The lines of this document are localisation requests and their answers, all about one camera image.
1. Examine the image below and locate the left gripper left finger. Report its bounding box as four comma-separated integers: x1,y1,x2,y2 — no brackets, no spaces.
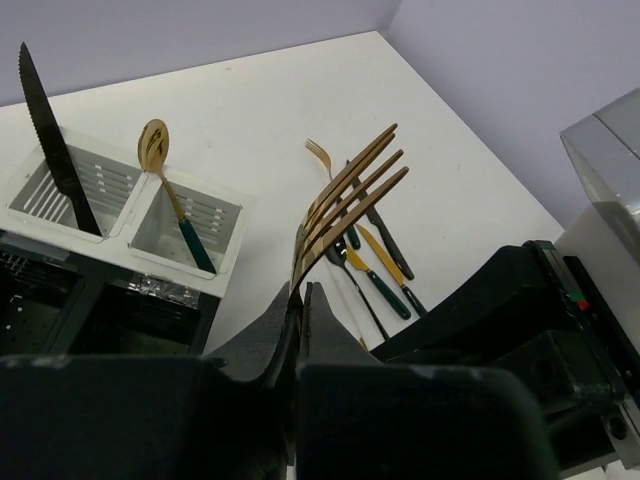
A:
204,282,302,389

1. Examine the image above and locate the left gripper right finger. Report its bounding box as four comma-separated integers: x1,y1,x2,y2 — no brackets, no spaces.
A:
302,282,383,370

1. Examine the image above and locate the gold spoon green handle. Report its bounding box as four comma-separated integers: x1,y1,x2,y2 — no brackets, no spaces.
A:
137,119,217,274

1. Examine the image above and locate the black serrated knife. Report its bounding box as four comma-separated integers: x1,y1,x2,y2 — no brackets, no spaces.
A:
18,42,102,236

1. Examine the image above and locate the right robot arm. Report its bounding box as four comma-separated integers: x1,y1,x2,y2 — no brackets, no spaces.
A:
373,241,639,475

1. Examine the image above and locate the black spoon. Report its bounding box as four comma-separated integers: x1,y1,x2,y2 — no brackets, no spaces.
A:
326,237,389,340

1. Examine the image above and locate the white utensil caddy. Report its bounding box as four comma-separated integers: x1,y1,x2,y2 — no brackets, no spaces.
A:
1,129,255,298

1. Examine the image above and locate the black utensil caddy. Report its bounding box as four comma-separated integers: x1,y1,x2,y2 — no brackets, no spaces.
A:
1,232,220,356

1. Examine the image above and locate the gold knife green handle short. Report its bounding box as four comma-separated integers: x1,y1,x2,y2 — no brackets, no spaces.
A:
346,246,411,320

